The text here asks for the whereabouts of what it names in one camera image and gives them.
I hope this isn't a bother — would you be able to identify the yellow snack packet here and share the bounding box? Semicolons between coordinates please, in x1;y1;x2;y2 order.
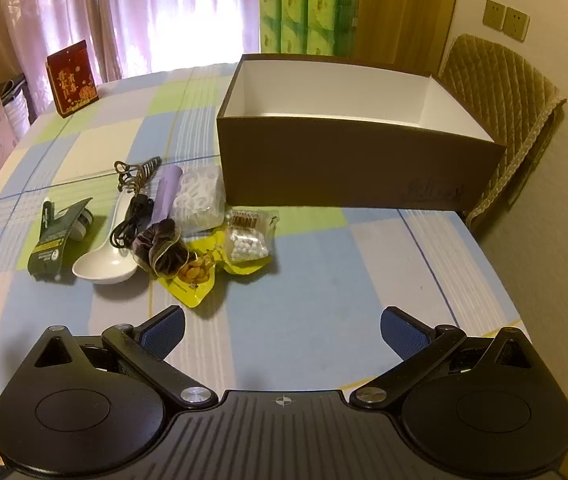
156;225;277;309

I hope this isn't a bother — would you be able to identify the green tissue multipack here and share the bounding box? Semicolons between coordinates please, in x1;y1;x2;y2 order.
258;0;362;58

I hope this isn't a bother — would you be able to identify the brown cardboard box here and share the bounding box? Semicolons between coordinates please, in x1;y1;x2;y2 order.
215;52;508;212

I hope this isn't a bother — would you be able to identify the cotton swab packet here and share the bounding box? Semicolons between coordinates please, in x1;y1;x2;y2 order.
223;209;281;263

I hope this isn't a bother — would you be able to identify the wooden door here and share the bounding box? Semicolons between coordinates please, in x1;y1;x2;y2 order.
311;0;464;73

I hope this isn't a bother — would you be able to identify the beige wall socket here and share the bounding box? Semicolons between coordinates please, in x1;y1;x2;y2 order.
504;6;531;41
482;0;507;31

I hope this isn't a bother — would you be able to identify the chair with quilted cover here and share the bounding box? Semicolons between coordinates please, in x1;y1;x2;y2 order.
436;34;567;231

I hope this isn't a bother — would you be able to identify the white ceramic spoon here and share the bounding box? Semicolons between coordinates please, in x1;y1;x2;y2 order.
72;187;140;286

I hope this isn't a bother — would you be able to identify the black cable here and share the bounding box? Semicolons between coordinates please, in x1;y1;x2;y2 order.
112;192;157;251

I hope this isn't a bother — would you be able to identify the red printed box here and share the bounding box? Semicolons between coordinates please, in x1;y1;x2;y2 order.
45;40;99;118

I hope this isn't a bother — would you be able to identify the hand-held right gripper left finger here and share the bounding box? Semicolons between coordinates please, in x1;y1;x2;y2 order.
31;305;215;411

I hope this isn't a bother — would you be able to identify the purple tube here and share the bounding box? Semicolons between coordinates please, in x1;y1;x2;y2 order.
150;165;183;226

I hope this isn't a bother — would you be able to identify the pink sheer curtain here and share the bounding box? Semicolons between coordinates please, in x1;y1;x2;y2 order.
0;0;275;86

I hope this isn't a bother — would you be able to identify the dark velvet scrunchie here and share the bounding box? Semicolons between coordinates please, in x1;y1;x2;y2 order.
135;218;191;277

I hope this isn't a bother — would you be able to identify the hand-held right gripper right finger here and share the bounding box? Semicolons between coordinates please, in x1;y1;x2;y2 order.
349;305;539;411

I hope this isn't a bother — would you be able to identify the clear box of floss picks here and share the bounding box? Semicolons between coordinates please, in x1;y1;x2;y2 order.
170;166;227;233

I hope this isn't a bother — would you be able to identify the white bag with black handles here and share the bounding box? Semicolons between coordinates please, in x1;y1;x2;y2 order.
0;75;32;131

